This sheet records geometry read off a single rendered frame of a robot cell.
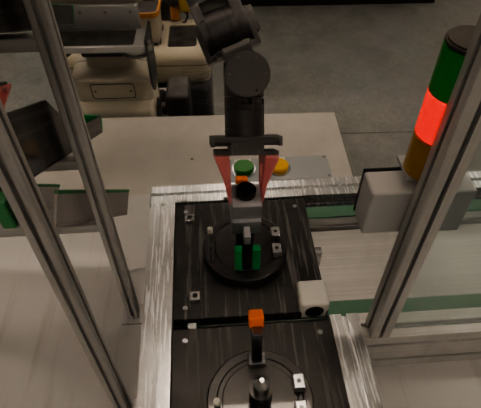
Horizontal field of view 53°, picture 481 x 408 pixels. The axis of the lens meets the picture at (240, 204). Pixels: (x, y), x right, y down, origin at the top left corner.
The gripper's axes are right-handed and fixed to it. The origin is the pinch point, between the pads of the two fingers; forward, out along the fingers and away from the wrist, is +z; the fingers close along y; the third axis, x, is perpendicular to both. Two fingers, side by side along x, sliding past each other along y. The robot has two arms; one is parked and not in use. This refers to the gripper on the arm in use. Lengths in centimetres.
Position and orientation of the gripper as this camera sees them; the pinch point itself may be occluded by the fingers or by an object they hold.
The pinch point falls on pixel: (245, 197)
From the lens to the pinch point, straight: 72.5
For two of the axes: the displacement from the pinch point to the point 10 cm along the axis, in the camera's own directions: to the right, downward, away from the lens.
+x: -1.0, -1.9, 9.8
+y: 10.0, -0.3, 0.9
